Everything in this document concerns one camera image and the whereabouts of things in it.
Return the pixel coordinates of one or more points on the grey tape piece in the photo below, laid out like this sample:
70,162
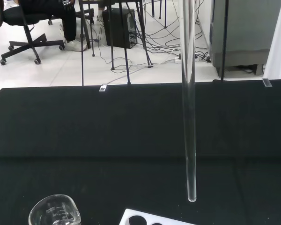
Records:
103,88
267,83

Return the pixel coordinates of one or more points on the grey metal cabinet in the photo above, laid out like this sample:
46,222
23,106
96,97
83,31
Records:
243,35

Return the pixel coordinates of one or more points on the thin black pole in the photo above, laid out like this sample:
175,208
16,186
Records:
224,47
82,58

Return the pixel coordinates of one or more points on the black office chair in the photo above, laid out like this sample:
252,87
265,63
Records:
28,25

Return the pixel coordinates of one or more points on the white test tube rack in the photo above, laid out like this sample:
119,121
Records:
154,216

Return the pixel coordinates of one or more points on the clear glass beaker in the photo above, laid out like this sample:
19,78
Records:
53,212

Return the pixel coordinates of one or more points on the black computer tower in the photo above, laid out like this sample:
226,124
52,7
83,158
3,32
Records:
118,28

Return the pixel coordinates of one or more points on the black bench cloth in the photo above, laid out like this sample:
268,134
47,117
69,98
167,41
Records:
107,140

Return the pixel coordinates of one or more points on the white power strip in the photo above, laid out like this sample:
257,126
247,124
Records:
186,59

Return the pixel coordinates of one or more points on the person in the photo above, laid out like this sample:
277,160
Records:
69,21

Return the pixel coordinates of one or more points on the pale board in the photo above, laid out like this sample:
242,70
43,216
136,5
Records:
279,47

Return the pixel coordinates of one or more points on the black tripod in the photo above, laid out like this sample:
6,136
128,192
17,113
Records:
126,58

